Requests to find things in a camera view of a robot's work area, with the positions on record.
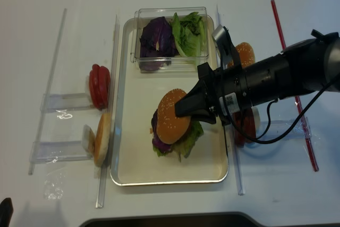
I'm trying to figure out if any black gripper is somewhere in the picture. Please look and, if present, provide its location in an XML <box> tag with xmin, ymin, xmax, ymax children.
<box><xmin>175</xmin><ymin>63</ymin><xmax>241</xmax><ymax>125</ymax></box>

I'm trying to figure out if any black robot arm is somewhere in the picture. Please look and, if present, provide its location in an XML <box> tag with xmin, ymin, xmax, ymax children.
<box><xmin>175</xmin><ymin>26</ymin><xmax>339</xmax><ymax>124</ymax></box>

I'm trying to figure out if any green lettuce on burger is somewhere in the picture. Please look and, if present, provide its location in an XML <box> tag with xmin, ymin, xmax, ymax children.
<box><xmin>152</xmin><ymin>120</ymin><xmax>205</xmax><ymax>162</ymax></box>

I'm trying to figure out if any meat patties stack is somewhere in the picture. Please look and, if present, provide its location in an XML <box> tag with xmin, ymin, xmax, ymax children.
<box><xmin>233</xmin><ymin>108</ymin><xmax>256</xmax><ymax>147</ymax></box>

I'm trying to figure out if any green lettuce in box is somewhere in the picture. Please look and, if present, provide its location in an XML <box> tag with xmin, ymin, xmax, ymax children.
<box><xmin>171</xmin><ymin>12</ymin><xmax>206</xmax><ymax>57</ymax></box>

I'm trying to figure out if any tomato slices stack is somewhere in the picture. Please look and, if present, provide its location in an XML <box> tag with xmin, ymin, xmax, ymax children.
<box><xmin>88</xmin><ymin>64</ymin><xmax>111</xmax><ymax>110</ymax></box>

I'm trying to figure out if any purple cabbage on burger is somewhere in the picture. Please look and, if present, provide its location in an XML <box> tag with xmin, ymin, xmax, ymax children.
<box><xmin>151</xmin><ymin>110</ymin><xmax>172</xmax><ymax>157</ymax></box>

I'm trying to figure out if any white metal tray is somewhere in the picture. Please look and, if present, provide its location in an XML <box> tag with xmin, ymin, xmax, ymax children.
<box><xmin>110</xmin><ymin>19</ymin><xmax>230</xmax><ymax>186</ymax></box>

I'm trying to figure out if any spare sesame bun top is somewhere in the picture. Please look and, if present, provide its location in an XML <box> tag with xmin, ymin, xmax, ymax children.
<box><xmin>235</xmin><ymin>42</ymin><xmax>256</xmax><ymax>68</ymax></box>

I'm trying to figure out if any clear plastic vegetable box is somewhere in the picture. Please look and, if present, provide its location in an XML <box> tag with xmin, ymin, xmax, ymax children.
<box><xmin>130</xmin><ymin>7</ymin><xmax>209</xmax><ymax>73</ymax></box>

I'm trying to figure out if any purple cabbage in box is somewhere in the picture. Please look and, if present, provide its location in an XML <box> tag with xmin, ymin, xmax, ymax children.
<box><xmin>139</xmin><ymin>16</ymin><xmax>178</xmax><ymax>72</ymax></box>

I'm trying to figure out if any bun bottom slice left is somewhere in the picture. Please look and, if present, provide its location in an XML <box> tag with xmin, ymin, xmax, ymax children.
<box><xmin>93</xmin><ymin>113</ymin><xmax>112</xmax><ymax>167</ymax></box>

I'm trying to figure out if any black object bottom edge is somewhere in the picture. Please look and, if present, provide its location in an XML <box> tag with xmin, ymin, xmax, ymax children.
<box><xmin>81</xmin><ymin>213</ymin><xmax>262</xmax><ymax>226</ymax></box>

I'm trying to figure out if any red plastic strip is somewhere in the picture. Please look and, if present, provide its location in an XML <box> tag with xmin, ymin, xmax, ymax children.
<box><xmin>270</xmin><ymin>0</ymin><xmax>320</xmax><ymax>172</ymax></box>

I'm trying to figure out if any clear thin strip far left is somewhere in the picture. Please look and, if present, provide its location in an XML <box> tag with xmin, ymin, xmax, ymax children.
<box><xmin>28</xmin><ymin>8</ymin><xmax>67</xmax><ymax>175</ymax></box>

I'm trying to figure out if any black object bottom left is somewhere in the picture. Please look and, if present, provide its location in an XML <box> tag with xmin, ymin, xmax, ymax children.
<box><xmin>0</xmin><ymin>198</ymin><xmax>13</xmax><ymax>227</ymax></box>

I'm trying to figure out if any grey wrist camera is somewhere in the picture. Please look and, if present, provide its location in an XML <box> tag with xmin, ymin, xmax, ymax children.
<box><xmin>211</xmin><ymin>24</ymin><xmax>241</xmax><ymax>67</ymax></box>

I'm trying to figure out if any clear long guide rail right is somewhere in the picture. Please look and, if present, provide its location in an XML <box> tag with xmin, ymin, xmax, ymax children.
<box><xmin>216</xmin><ymin>4</ymin><xmax>245</xmax><ymax>196</ymax></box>

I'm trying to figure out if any clear long guide rail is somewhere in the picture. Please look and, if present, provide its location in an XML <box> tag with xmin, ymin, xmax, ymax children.
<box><xmin>216</xmin><ymin>4</ymin><xmax>245</xmax><ymax>196</ymax></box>
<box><xmin>95</xmin><ymin>14</ymin><xmax>120</xmax><ymax>209</ymax></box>

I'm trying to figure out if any clear long guide rail left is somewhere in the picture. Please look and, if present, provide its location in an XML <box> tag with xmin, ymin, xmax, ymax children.
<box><xmin>95</xmin><ymin>14</ymin><xmax>120</xmax><ymax>209</ymax></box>

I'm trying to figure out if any clear rail holder upper left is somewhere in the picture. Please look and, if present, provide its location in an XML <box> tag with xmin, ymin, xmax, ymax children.
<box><xmin>40</xmin><ymin>93</ymin><xmax>94</xmax><ymax>113</ymax></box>

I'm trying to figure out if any clear rail holder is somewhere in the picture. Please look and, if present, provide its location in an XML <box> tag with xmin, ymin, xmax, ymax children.
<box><xmin>29</xmin><ymin>141</ymin><xmax>92</xmax><ymax>164</ymax></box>
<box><xmin>40</xmin><ymin>93</ymin><xmax>94</xmax><ymax>113</ymax></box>

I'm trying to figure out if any clear rail holder lower left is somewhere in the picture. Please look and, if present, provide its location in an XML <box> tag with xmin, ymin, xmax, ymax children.
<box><xmin>29</xmin><ymin>141</ymin><xmax>92</xmax><ymax>164</ymax></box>

